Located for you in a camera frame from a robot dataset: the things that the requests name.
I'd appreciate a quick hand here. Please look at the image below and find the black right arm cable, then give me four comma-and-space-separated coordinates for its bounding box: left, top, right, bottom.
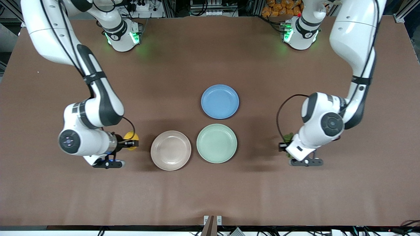
39, 0, 136, 144

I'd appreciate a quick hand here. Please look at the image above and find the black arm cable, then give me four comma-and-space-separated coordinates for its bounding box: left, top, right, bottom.
277, 0, 381, 143
39, 0, 136, 144

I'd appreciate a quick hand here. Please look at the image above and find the pile of orange bags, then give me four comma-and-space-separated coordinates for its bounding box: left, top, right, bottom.
262, 0, 302, 17

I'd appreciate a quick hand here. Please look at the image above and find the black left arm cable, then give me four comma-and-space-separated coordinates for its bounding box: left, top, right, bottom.
277, 0, 381, 143

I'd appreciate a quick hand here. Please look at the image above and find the brown table cover sheet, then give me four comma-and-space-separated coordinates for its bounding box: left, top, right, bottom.
0, 16, 420, 226

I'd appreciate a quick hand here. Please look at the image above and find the light green plate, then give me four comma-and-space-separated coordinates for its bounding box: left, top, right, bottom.
196, 124, 238, 164

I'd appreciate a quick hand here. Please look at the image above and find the beige pink plate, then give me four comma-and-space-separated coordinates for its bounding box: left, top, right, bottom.
151, 130, 192, 171

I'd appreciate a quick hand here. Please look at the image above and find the white power strip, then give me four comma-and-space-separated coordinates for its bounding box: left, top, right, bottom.
133, 0, 163, 18

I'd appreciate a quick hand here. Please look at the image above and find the green lettuce leaf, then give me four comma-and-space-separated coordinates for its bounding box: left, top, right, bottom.
283, 132, 295, 158

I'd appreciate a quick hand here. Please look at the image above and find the blue plate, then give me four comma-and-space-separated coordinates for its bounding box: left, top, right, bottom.
201, 84, 240, 120

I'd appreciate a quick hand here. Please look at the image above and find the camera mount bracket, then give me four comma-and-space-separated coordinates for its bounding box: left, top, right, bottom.
201, 215, 223, 236

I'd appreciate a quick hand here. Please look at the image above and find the yellow lemon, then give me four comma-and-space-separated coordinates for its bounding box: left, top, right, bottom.
123, 130, 139, 151

